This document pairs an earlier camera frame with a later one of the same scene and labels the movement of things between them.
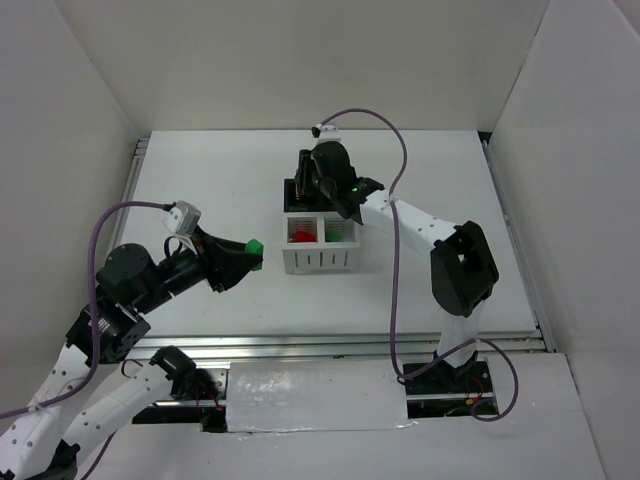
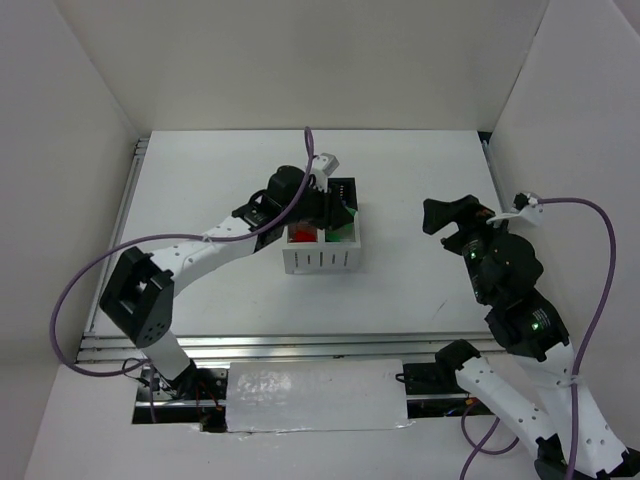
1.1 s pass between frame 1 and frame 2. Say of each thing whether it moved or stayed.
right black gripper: moved
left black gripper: moved
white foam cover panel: stayed
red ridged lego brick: stayed
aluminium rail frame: stayed
